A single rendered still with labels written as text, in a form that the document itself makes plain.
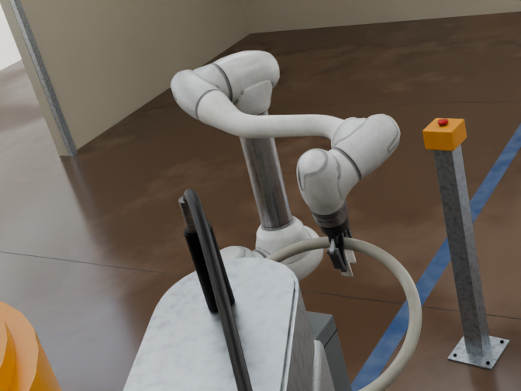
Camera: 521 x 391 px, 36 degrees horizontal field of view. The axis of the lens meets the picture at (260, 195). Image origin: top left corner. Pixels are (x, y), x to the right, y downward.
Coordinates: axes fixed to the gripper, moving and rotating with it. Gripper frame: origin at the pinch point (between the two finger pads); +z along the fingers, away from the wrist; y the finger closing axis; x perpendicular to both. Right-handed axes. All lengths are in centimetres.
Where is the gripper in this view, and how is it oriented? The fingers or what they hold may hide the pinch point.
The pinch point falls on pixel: (346, 261)
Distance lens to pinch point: 216.6
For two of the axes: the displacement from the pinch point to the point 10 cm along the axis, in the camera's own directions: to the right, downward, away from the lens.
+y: -2.6, 7.8, -5.7
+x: 9.3, 0.4, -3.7
